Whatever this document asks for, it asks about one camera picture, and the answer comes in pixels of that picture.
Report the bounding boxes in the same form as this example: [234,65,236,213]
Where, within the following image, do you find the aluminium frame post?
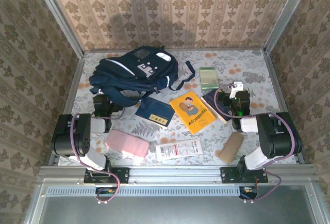
[262,0,314,54]
[30,0,85,59]

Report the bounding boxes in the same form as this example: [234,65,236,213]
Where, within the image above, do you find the aluminium frame rail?
[38,164,317,185]

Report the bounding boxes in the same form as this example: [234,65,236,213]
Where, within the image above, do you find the yellow book with cartoon man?
[169,91,217,135]

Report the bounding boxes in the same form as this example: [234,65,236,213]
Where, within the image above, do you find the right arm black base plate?
[220,166,269,184]

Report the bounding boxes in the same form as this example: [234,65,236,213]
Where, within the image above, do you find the aluminium side rail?
[48,58,86,167]
[262,51,306,164]

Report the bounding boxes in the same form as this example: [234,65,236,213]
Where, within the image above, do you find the brown fabric glasses case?
[219,132,245,164]

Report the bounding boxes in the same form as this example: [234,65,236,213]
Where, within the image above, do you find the grey slotted cable duct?
[46,185,242,197]

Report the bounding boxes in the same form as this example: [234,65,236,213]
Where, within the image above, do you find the dark blue book with barcodes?
[200,89,233,124]

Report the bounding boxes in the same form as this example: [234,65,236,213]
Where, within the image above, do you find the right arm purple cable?
[213,83,297,204]

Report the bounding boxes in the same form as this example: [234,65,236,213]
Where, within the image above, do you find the pink pencil case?
[105,129,151,159]

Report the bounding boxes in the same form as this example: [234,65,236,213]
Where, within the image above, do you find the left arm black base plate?
[84,166,129,184]

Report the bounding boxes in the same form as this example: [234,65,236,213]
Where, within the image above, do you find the navy blue backpack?
[89,45,196,108]

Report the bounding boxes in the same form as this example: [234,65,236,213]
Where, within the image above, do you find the grey metal cabinet top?
[24,179,330,224]

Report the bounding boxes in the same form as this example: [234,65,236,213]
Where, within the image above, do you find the floral patterned table cloth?
[58,49,301,167]

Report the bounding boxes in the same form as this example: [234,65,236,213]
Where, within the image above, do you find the navy book with yellow label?
[135,97,176,127]

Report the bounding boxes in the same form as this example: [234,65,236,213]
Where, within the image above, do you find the white packet with red print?
[155,138,203,162]

